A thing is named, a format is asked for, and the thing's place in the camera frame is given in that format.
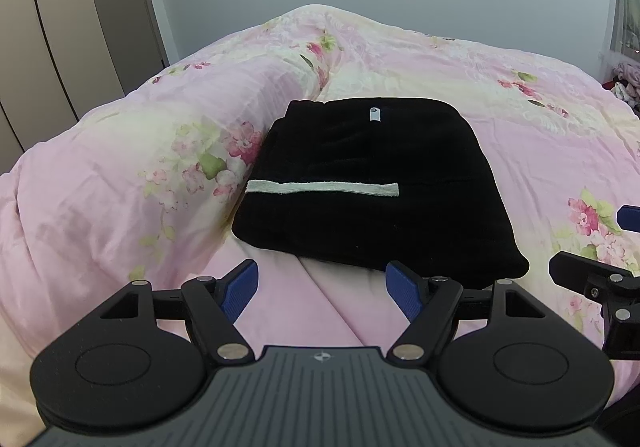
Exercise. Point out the pink floral blanket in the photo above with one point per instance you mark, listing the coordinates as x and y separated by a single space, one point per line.
125 167

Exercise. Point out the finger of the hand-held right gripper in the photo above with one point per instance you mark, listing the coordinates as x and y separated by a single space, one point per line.
575 269
631 217

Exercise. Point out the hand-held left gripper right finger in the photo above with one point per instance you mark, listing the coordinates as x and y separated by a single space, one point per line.
404 293

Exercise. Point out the black pants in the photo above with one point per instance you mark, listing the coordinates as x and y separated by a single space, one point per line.
370 177

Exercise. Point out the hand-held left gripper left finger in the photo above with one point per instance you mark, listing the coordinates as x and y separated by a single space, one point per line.
241 291

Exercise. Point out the beige wardrobe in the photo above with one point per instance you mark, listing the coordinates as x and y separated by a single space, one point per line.
60 27

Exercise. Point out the pile of clothes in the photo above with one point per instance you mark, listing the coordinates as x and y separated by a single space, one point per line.
625 82

